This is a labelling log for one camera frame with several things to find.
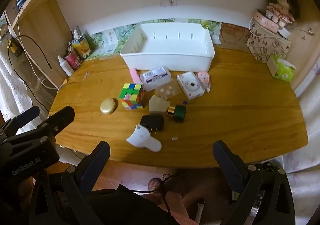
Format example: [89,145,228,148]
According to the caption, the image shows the gold round compact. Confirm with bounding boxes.
[100,98,116,114]

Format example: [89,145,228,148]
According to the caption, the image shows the white handheld device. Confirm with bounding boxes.
[126,124,162,152]

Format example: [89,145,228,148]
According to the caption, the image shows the green jar gold lid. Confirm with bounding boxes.
[167,105,186,123]

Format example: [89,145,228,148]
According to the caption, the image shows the multicolour puzzle cube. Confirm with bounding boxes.
[118,83,145,110]

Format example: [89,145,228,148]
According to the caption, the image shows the white toy camera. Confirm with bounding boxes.
[176,72,204,100]

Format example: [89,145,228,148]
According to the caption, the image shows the pink foam roll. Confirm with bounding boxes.
[129,68,142,84]

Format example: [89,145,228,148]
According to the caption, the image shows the small clear patterned box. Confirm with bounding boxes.
[156,79,181,100]

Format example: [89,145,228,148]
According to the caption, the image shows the clear box with barcode label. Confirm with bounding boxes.
[139,66,171,92]

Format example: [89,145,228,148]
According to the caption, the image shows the white spray bottle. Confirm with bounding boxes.
[57,55,74,76]

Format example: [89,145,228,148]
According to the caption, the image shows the yellow juice carton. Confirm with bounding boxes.
[72,29,91,59]

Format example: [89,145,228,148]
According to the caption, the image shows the green tissue pack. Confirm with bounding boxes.
[266,55,296,82]

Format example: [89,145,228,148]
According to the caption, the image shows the lettered canvas bag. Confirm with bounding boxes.
[246,19,291,63]

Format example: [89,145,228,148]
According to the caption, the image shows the white plastic storage bin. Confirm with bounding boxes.
[120,22,215,72]

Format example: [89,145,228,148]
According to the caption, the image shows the pink round tin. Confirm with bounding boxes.
[253,10,279,34]

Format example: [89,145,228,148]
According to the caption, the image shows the brown haired doll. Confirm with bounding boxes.
[266,0,300,28]

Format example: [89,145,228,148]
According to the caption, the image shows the white cable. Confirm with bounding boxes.
[15,12,70,91]

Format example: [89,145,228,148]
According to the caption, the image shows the black cable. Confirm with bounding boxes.
[7,35,53,113]

